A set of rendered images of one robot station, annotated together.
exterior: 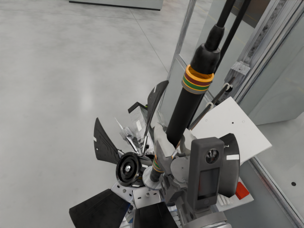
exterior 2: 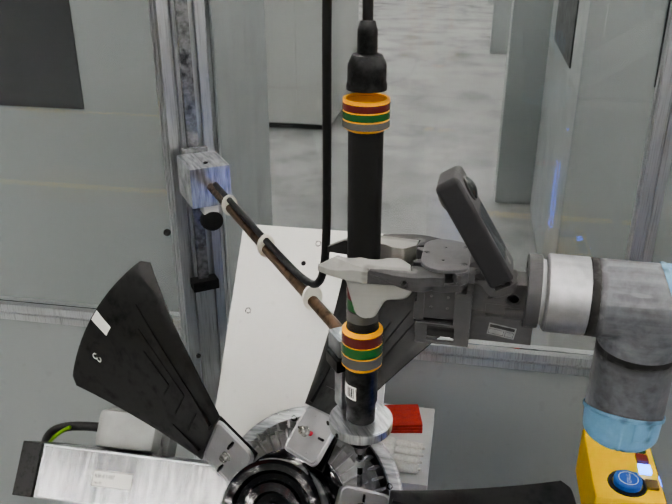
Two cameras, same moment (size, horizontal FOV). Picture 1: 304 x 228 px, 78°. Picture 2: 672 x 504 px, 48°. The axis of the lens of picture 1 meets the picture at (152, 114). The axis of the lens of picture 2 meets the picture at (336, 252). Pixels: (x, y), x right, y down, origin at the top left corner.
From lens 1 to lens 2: 0.51 m
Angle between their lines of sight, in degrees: 46
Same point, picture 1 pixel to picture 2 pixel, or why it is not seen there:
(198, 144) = (452, 180)
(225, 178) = not seen: hidden behind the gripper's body
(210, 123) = (262, 307)
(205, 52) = (375, 59)
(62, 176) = not seen: outside the picture
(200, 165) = (474, 206)
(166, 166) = (429, 275)
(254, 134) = not seen: hidden behind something
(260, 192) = (427, 382)
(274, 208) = (471, 379)
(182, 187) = (474, 271)
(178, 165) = (435, 261)
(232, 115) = (287, 251)
